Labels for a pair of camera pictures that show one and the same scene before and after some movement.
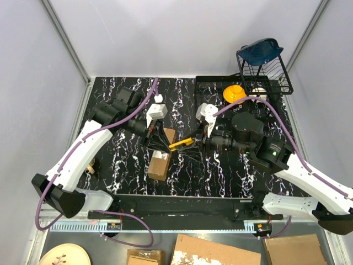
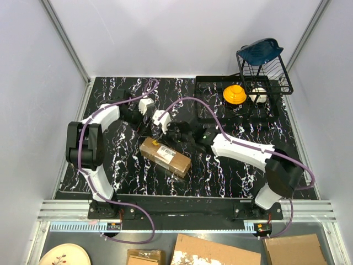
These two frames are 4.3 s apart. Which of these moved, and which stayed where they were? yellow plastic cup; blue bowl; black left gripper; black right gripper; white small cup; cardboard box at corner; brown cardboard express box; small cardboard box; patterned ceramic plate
Moved: black right gripper; black left gripper; brown cardboard express box
Stayed: small cardboard box; yellow plastic cup; white small cup; cardboard box at corner; patterned ceramic plate; blue bowl
